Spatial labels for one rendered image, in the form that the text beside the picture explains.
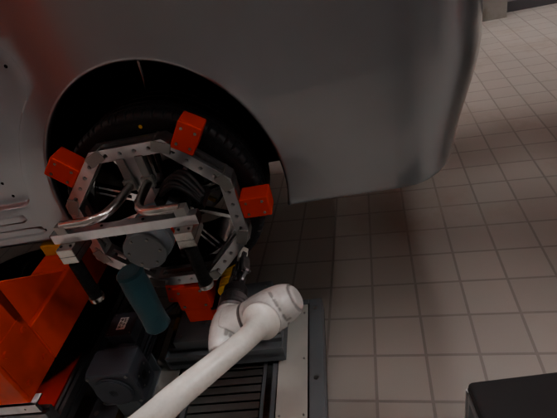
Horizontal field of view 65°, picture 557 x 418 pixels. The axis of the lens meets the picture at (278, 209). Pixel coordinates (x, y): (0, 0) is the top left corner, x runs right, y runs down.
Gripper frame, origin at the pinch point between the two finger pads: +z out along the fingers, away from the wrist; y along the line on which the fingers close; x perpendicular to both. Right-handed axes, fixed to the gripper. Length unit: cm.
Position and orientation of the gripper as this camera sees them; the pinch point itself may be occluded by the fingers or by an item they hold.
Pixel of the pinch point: (242, 255)
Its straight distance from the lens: 150.3
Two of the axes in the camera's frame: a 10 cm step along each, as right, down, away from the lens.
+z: 0.6, -5.7, 8.2
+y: 5.4, -6.8, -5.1
